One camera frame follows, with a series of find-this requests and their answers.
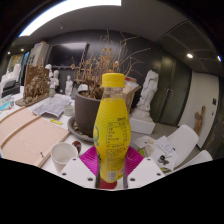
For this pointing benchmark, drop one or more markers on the printed newspaper sheet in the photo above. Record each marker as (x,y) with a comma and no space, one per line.
(50,107)

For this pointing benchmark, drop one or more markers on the white plaster bust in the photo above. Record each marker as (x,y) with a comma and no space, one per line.
(49,68)

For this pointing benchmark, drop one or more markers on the dried plant in grey pot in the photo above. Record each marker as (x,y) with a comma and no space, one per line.
(85,113)

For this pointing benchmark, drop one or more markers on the round ceiling spotlight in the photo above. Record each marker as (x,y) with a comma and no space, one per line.
(189,55)
(219,58)

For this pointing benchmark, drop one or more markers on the white plastic chair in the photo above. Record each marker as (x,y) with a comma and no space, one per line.
(201,158)
(185,138)

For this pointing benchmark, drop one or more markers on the large white plaster statue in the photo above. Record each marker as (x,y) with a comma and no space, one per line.
(148,91)

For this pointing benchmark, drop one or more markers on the cream dotted cup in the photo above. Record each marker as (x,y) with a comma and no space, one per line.
(63,155)

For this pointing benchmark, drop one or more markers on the small yellow marker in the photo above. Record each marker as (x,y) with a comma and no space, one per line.
(56,122)

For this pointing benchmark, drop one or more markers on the yellow drink bottle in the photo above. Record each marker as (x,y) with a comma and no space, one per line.
(111,133)

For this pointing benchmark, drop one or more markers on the stack of papers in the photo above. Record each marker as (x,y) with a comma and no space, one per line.
(156,148)

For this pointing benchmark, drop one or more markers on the black box stack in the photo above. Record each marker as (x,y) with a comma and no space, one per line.
(11,89)

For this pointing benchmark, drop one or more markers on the black wall screen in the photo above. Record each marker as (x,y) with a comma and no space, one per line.
(66,55)

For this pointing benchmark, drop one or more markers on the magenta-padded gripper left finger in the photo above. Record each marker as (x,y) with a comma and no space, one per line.
(77,173)

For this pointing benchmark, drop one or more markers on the grey plant saucer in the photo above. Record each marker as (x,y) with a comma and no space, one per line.
(75,131)

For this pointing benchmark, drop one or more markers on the brown relief sculpture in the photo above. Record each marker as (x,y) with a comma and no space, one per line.
(35,85)

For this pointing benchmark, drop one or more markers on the colourful painting sheet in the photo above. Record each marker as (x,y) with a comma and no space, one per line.
(6,104)

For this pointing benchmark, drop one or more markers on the white cabinet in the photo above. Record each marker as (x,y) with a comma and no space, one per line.
(37,53)

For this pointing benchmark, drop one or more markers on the long ceiling light panel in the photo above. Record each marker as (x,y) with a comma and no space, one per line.
(66,11)

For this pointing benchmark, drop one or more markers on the small white plaster figurine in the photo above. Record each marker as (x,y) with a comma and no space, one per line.
(68,86)

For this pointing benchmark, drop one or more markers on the wooden carved figure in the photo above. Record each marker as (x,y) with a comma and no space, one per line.
(200,120)

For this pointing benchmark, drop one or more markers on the white plaster sculpture group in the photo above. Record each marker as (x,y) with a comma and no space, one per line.
(11,74)

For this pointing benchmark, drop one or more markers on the wooden canvas stretcher frame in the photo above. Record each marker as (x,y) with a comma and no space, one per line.
(30,140)

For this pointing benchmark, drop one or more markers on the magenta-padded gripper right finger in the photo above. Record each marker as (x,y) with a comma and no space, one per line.
(146,173)

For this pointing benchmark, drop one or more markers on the white statue pedestal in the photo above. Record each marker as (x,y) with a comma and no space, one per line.
(143,126)

